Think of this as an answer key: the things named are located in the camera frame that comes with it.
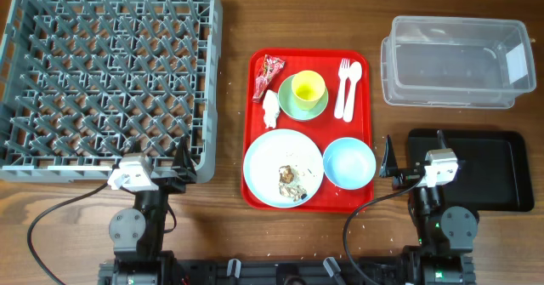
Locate light blue plastic bowl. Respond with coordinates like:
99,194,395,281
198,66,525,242
323,137,377,191

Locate white tissue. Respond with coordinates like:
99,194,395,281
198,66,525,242
263,90,281,128

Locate white plastic fork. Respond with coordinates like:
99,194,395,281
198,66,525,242
333,58,350,119

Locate yellow plastic cup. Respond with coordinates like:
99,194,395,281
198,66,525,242
292,70,326,111

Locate green plastic bowl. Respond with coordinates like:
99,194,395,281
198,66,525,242
278,75,329,122

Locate red snack wrapper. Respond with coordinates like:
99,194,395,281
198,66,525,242
252,54,286,103

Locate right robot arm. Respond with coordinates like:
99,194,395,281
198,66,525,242
379,131,479,285

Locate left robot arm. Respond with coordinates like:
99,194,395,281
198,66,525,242
98,136,196,285

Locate grey plastic dishwasher rack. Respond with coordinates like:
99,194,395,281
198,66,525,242
1,0,223,183

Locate black plastic tray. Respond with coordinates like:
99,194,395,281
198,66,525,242
406,128,536,213

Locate clear plastic bin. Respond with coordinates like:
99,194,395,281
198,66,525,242
380,15,537,109

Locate light blue dinner plate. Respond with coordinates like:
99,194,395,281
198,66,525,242
243,129,324,208

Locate red plastic serving tray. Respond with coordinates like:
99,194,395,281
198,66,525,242
243,48,374,214

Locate brown food scraps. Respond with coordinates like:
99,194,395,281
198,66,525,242
278,165,308,202

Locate white plastic spoon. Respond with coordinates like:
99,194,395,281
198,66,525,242
343,61,363,123

